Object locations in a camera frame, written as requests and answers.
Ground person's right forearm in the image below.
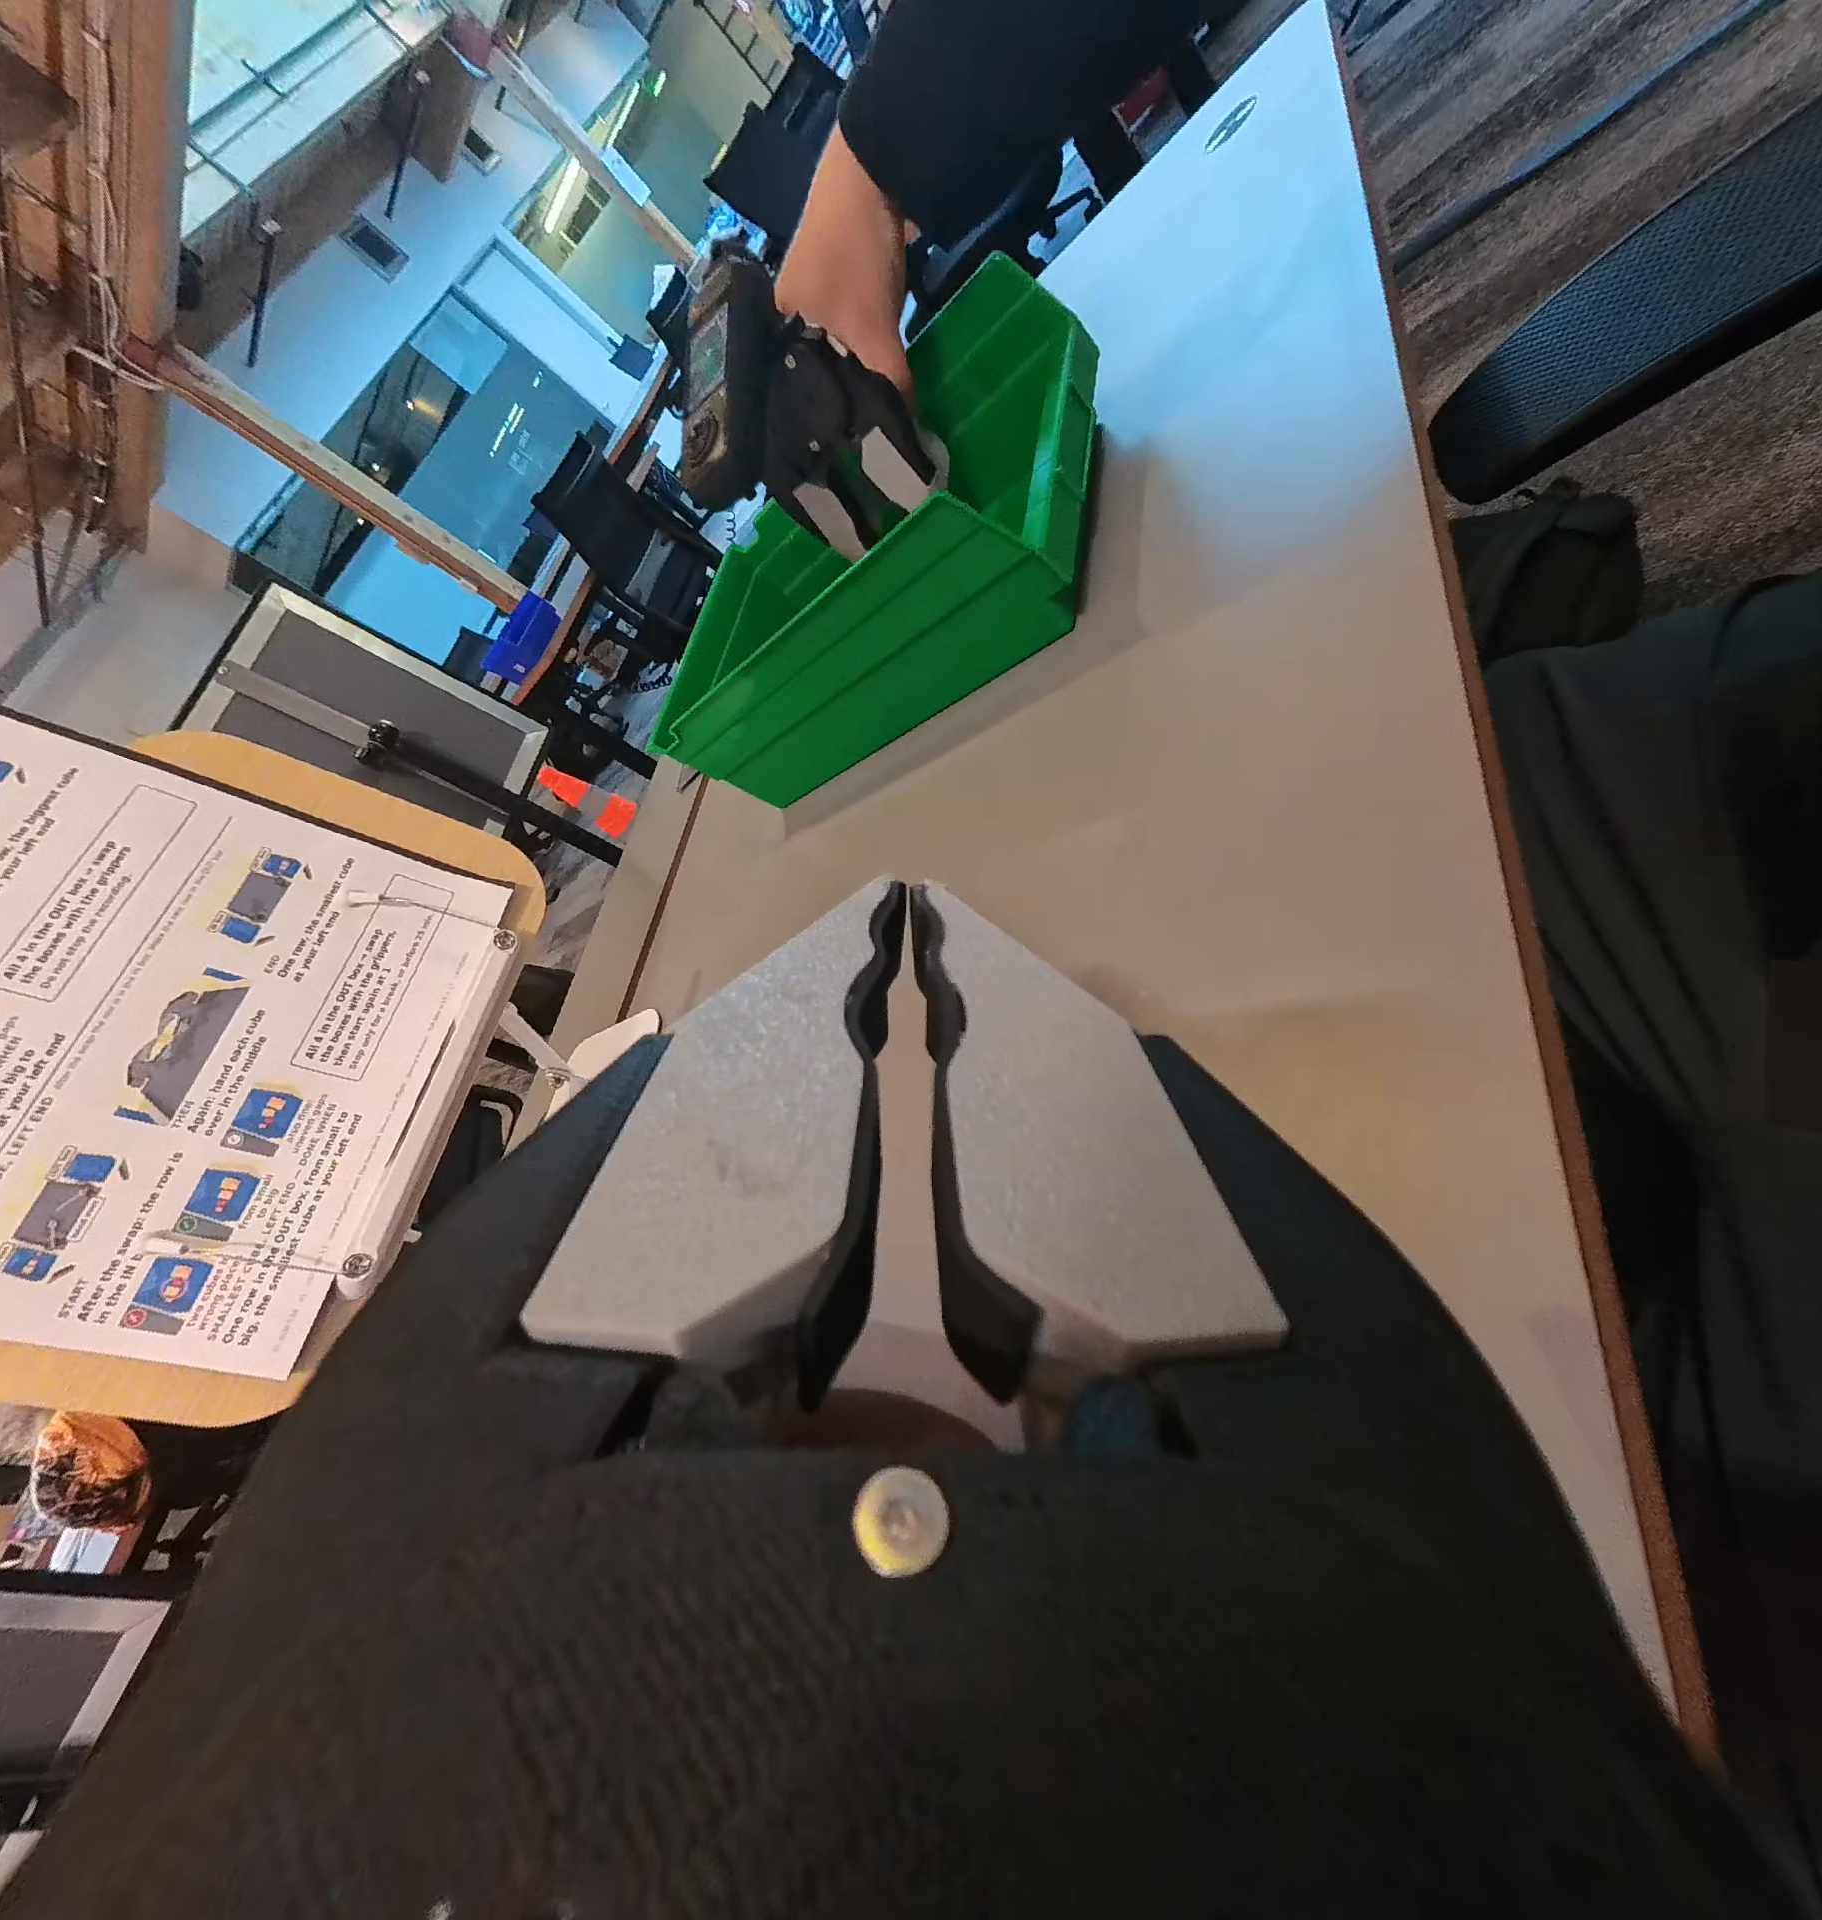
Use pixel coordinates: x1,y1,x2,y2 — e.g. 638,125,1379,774
835,0,1226,245

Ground person's right hand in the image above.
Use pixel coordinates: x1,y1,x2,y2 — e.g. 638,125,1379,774
769,129,920,400

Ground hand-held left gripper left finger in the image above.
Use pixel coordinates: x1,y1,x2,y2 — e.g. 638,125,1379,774
516,878,908,1417

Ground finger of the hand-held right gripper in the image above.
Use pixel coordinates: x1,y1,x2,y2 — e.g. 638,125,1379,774
845,427,946,524
780,468,887,570

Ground person's legs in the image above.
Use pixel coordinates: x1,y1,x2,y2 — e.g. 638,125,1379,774
1480,558,1822,1920

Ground black office chair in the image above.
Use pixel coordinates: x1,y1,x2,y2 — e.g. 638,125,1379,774
1428,72,1822,502

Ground green plastic bin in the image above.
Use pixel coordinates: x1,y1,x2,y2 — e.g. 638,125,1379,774
644,253,1104,814

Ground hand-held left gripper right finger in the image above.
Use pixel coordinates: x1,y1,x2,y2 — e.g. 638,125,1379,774
908,878,1293,1410

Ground diagonal support beam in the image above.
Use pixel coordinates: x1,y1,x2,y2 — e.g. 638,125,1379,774
118,333,531,603

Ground orange traffic cone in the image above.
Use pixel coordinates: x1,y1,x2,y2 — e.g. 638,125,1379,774
538,764,638,835

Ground grey aluminium-framed case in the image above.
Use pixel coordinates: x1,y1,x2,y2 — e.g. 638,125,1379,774
183,581,551,831
0,1585,170,1845

